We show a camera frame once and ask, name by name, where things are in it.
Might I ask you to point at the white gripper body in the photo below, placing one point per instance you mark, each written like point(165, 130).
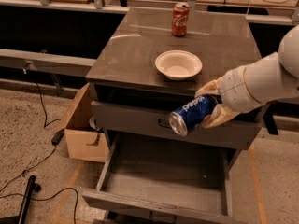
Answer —
point(239, 89)

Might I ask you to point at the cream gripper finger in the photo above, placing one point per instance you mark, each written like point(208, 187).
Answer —
point(220, 115)
point(211, 88)

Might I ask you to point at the blue pepsi can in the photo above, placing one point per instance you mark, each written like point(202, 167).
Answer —
point(191, 115)

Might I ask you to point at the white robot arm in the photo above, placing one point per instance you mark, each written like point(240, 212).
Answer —
point(250, 86)

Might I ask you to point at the red coca-cola can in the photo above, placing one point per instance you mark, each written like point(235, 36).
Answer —
point(179, 19)

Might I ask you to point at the open middle drawer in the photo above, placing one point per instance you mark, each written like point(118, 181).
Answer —
point(165, 181)

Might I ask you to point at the grey drawer cabinet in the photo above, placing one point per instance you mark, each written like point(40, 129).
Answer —
point(144, 73)

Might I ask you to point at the closed top drawer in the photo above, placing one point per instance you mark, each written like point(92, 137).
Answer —
point(129, 119)

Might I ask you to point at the white bowl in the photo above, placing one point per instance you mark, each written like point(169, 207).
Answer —
point(178, 64)

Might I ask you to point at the cardboard box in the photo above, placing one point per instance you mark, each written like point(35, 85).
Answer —
point(83, 141)

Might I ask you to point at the black power adapter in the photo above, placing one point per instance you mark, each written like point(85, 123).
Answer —
point(57, 137)

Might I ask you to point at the black stand base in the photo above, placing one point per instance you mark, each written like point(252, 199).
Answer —
point(32, 187)

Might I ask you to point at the grey metal rail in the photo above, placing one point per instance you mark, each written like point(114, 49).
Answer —
point(44, 62)

